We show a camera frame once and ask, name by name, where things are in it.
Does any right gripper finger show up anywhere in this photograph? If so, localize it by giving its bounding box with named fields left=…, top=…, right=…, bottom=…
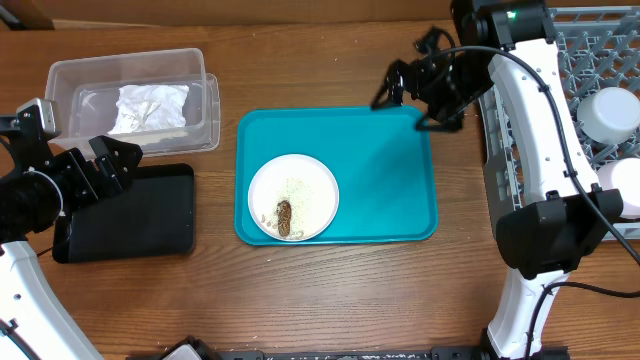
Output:
left=414, top=111, right=465, bottom=133
left=370, top=60, right=408, bottom=110

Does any white napkin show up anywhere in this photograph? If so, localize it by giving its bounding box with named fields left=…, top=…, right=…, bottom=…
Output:
left=109, top=85, right=189, bottom=135

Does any black plastic tray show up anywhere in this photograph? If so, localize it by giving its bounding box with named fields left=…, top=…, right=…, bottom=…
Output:
left=52, top=163, right=195, bottom=263

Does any large white plate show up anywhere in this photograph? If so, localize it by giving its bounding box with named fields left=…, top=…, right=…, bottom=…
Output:
left=247, top=154, right=340, bottom=243

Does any grey bowl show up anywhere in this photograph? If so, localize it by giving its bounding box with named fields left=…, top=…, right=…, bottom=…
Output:
left=577, top=87, right=639, bottom=145

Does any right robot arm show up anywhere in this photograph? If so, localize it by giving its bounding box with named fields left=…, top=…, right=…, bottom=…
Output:
left=372, top=1, right=623, bottom=359

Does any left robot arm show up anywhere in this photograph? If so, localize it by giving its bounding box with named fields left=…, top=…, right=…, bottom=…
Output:
left=1, top=117, right=143, bottom=359

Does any grey dishwasher rack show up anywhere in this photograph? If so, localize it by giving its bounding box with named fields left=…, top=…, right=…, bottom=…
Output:
left=478, top=6, right=639, bottom=225

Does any teal serving tray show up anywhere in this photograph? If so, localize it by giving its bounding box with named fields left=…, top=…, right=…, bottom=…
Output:
left=234, top=106, right=439, bottom=246

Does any clear plastic bin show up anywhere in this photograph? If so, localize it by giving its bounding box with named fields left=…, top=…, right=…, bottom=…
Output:
left=45, top=48, right=221, bottom=158

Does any brown food scrap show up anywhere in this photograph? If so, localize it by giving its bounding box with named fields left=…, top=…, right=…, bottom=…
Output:
left=276, top=200, right=292, bottom=237

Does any brown cardboard backdrop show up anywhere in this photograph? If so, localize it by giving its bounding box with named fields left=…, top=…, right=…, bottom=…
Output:
left=1, top=0, right=450, bottom=29

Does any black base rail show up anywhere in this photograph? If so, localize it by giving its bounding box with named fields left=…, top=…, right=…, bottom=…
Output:
left=126, top=337, right=498, bottom=360

